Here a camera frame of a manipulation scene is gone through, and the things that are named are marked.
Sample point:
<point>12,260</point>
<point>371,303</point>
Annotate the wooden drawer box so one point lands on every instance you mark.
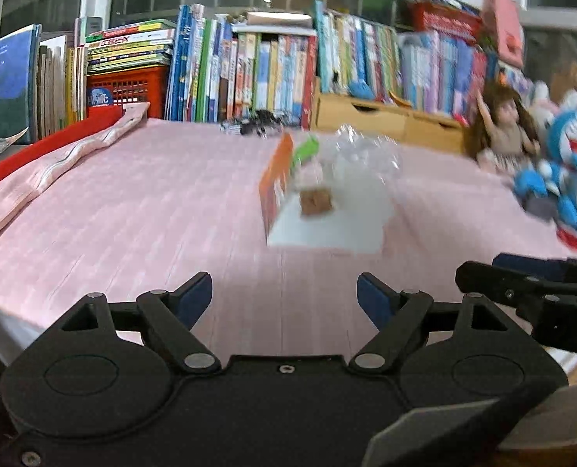
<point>380,116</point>

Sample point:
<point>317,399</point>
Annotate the flat stack of books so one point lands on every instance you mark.
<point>130,46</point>

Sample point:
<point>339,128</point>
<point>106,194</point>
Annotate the row of small books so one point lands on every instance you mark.
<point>514,80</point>

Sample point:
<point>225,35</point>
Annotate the pink folded quilt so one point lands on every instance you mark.
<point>50,170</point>

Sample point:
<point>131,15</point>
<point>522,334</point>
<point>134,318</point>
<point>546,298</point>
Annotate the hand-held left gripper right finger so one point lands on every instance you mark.
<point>375,299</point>

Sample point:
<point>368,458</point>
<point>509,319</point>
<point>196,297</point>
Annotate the green wrapper strip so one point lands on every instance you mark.
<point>305,152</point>

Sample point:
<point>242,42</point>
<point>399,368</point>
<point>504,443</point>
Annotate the dark grey small box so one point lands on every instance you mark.
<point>541,206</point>

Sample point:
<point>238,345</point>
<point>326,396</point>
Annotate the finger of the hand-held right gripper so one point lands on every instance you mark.
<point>536,265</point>
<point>497,284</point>

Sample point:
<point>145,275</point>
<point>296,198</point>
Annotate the wooden board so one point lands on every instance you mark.
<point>568,82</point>

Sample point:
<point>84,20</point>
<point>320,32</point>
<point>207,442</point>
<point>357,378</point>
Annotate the red bed rail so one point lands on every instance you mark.
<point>50,143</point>

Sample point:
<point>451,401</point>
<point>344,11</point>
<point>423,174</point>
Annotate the brown-haired doll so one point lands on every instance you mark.
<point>504,126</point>

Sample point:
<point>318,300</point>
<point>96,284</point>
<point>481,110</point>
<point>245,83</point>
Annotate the pink bedsheet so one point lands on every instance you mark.
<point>147,233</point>

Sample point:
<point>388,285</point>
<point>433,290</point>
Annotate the pink rabbit plush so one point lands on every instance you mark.
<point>548,104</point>

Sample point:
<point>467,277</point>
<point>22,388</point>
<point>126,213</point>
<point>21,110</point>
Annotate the pink toy house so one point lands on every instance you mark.
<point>504,29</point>

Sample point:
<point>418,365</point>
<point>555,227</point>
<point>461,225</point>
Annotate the red basket with toys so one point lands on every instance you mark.
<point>444,17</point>

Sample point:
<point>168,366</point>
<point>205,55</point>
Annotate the blue cat plush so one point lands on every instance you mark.
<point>573,146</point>

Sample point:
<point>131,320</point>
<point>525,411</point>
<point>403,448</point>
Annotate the brown and white box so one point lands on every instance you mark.
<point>278,22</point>

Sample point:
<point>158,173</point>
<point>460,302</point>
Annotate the clear plastic bag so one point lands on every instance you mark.
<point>361,155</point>

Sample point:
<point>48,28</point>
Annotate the row of blue green books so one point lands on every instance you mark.
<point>239,73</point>

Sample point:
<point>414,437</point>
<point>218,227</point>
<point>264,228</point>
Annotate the row of pastel books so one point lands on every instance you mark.
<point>395,63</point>

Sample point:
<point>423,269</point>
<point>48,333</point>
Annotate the red plastic basket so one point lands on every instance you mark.
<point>137,90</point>

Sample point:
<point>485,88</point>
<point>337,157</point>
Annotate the small white box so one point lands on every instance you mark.
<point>90,29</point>

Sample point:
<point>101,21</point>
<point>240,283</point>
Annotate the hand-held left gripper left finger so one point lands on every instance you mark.
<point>195,299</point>

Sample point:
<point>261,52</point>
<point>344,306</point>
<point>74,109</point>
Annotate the blue yarn toy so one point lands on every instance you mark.
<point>363,90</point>

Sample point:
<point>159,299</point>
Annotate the large blue book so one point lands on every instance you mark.
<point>4,82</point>

